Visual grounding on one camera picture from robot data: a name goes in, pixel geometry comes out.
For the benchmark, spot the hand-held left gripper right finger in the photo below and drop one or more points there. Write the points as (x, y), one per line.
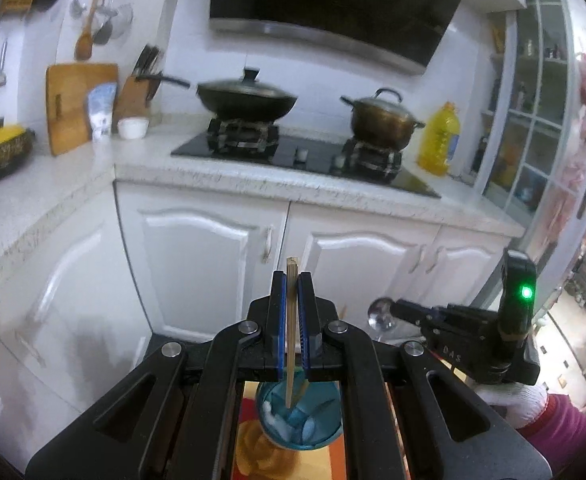
(303, 320)

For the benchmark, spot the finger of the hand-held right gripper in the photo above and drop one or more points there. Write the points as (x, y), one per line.
(413, 312)

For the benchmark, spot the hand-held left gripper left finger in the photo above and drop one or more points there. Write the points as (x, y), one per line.
(282, 320)

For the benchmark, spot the wooden chopstick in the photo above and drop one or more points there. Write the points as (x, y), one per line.
(291, 310)

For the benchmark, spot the metal spoon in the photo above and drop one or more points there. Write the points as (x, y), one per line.
(380, 314)

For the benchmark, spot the floral utensil cup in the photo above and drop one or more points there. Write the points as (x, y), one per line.
(318, 410)

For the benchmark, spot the person's right forearm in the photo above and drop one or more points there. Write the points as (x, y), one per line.
(560, 425)

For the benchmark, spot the person's right hand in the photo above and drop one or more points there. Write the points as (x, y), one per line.
(515, 402)

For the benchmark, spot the white cabinet door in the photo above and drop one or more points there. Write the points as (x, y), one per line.
(468, 265)
(18, 370)
(198, 260)
(88, 270)
(363, 265)

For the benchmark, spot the orange patterned blanket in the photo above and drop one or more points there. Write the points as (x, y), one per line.
(258, 455)

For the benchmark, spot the black gas stove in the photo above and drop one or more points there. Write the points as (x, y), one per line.
(313, 152)

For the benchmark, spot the yellow oil bottle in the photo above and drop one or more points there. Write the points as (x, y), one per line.
(439, 140)

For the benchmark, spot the brass pot with lid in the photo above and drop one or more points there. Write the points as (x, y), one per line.
(380, 120)

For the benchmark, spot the glass door cabinet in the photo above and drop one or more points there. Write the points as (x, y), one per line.
(528, 110)

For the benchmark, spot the black wok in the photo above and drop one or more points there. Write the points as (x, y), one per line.
(245, 105)

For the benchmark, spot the black wok lid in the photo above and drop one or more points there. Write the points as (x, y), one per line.
(248, 86)

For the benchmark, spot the white bowl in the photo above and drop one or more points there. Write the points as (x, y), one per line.
(133, 127)

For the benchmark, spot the wooden knife block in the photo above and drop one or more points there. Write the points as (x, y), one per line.
(132, 95)

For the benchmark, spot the blue white plastic packet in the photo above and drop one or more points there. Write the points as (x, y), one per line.
(100, 110)

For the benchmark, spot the wooden cutting board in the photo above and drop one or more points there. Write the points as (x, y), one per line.
(68, 110)

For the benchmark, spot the black range hood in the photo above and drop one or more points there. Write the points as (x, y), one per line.
(333, 5)

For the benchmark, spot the yellow casserole pot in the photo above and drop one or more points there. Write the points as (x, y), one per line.
(0, 147)

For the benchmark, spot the wooden spatula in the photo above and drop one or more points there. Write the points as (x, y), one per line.
(84, 45)

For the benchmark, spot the metal strainer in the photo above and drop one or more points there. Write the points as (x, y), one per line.
(118, 22)

